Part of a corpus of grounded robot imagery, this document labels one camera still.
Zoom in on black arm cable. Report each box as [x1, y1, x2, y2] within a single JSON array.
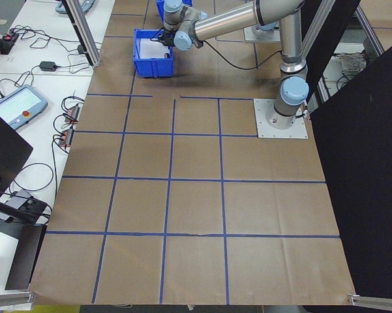
[[202, 40, 283, 71]]

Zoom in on black desk cable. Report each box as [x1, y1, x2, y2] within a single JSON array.
[[56, 53, 95, 74], [16, 27, 85, 53], [6, 162, 55, 196]]

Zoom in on light blue teach pendant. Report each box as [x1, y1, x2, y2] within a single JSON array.
[[0, 83, 50, 132], [54, 0, 98, 16]]

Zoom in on blue plastic battery bin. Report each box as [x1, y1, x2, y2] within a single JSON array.
[[132, 27, 176, 79]]

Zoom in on aluminium table edge bar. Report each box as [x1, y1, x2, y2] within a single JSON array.
[[0, 291, 37, 310], [346, 293, 392, 307]]

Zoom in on blue plastic button switch bin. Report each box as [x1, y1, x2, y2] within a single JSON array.
[[155, 0, 194, 18]]

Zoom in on grey cable pile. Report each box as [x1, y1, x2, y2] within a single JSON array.
[[337, 53, 369, 74]]

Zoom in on black electronics board red wires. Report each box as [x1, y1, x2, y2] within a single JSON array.
[[0, 32, 20, 55]]

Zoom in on aluminium extrusion post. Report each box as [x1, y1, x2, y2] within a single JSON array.
[[61, 0, 102, 68]]

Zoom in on black monitor stand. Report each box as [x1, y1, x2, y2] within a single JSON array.
[[0, 187, 53, 241]]

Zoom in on black flat panel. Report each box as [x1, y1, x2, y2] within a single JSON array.
[[5, 224, 48, 291]]

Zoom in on white square base plate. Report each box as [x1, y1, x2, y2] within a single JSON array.
[[252, 98, 309, 140], [243, 27, 282, 43]]

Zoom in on white bin liner sheet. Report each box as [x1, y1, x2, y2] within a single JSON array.
[[139, 38, 170, 60]]

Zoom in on black monitor panel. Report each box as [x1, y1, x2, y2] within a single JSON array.
[[0, 106, 34, 196]]

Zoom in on large black frame cover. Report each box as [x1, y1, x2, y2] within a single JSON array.
[[308, 41, 392, 301]]

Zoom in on white desk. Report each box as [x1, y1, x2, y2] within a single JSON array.
[[0, 72, 97, 296], [0, 0, 115, 78]]

